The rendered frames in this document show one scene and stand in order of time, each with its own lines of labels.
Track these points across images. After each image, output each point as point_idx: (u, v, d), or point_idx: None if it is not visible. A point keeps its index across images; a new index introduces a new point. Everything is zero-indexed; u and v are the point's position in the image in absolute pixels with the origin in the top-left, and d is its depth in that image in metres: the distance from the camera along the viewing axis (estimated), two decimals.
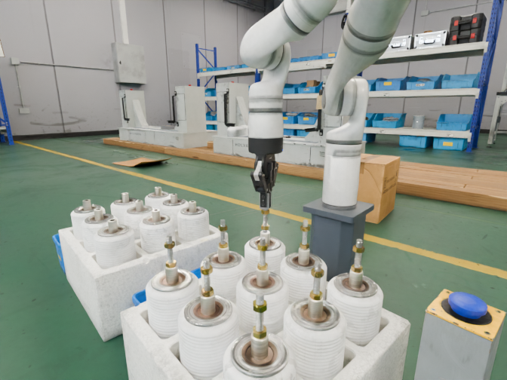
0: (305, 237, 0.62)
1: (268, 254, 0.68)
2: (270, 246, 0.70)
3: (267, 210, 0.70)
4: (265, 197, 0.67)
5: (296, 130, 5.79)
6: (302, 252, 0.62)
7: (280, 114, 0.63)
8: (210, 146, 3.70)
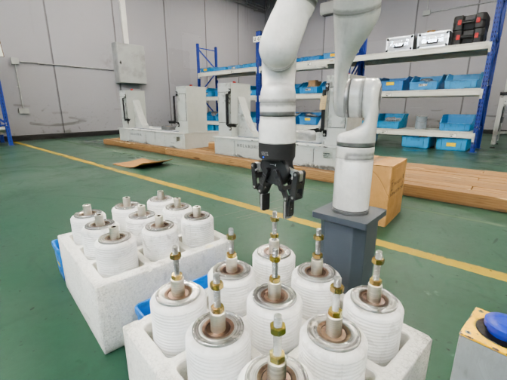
0: (319, 246, 0.58)
1: None
2: None
3: (271, 216, 0.67)
4: (259, 195, 0.68)
5: None
6: (315, 262, 0.59)
7: (261, 119, 0.59)
8: (211, 147, 3.66)
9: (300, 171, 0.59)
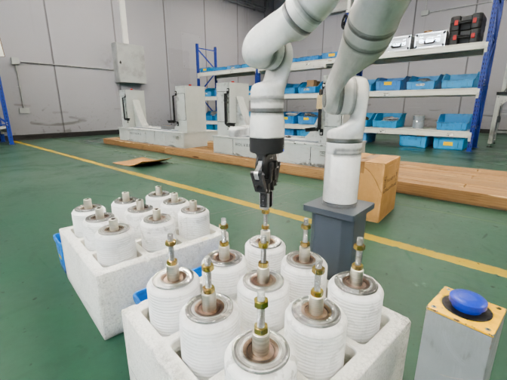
0: (306, 235, 0.62)
1: (284, 242, 0.73)
2: (274, 238, 0.74)
3: (268, 209, 0.71)
4: (265, 197, 0.67)
5: (296, 130, 5.79)
6: (302, 250, 0.62)
7: (281, 114, 0.63)
8: (210, 145, 3.70)
9: None
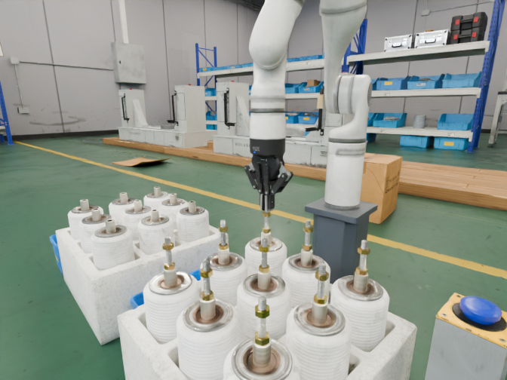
0: (308, 238, 0.60)
1: (282, 242, 0.73)
2: (272, 240, 0.72)
3: (265, 212, 0.68)
4: (259, 195, 0.68)
5: None
6: (305, 253, 0.60)
7: (253, 115, 0.61)
8: (210, 145, 3.68)
9: (289, 173, 0.62)
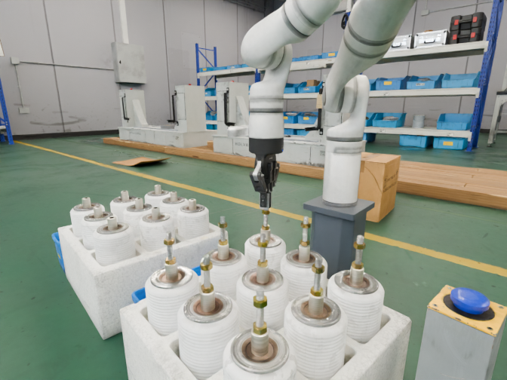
0: (306, 234, 0.62)
1: (256, 250, 0.68)
2: None
3: (268, 210, 0.70)
4: (265, 197, 0.67)
5: (296, 130, 5.79)
6: (302, 249, 0.62)
7: (280, 114, 0.62)
8: (210, 145, 3.69)
9: None
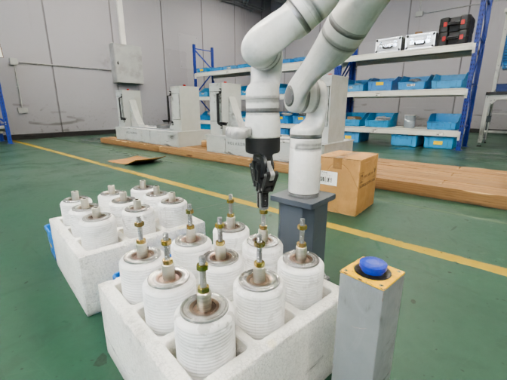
0: (261, 219, 0.71)
1: (222, 234, 0.77)
2: (229, 230, 0.78)
3: (232, 199, 0.78)
4: (268, 196, 0.68)
5: None
6: None
7: (279, 114, 0.65)
8: (204, 145, 3.78)
9: None
